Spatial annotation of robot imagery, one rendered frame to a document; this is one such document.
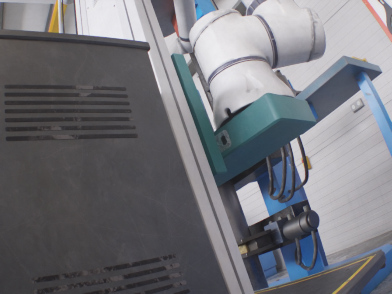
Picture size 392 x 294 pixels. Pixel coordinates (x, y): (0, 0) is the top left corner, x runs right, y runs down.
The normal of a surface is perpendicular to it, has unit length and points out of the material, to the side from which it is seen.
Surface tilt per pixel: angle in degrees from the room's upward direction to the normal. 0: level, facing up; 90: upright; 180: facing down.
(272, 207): 90
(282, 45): 138
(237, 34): 92
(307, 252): 90
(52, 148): 90
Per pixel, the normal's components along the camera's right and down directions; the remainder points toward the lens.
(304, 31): 0.15, 0.17
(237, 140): -0.73, 0.03
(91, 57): 0.60, -0.44
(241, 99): -0.40, -0.14
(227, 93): -0.75, -0.34
